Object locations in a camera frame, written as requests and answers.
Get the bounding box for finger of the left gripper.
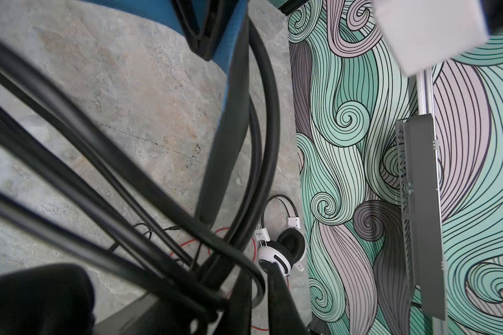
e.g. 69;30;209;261
171;0;238;61

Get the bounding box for black perforated metal tray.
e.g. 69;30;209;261
396;114;447;320

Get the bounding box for aluminium rail back wall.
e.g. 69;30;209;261
416;67;449;334

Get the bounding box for black headphone cable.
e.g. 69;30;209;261
0;31;267;323

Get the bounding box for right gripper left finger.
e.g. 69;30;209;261
214;270;252;335

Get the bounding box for black blue headphones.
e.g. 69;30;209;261
0;0;282;335

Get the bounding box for white black headphones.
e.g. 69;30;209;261
254;194;307;277

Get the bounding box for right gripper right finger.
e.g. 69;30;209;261
267;264;309;335

